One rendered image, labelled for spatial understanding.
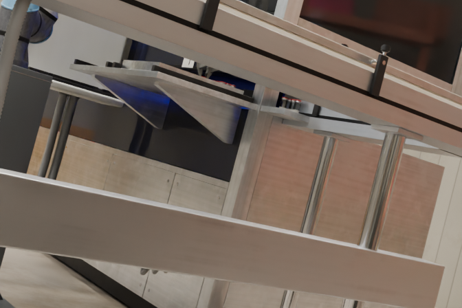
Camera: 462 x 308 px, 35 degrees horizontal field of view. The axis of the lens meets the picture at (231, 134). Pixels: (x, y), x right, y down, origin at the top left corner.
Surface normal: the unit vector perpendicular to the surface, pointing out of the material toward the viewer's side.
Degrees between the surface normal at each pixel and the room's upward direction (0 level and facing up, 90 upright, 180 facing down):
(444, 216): 90
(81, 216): 90
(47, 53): 90
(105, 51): 90
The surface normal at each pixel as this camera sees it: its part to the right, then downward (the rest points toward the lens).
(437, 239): -0.76, -0.23
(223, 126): 0.56, 0.11
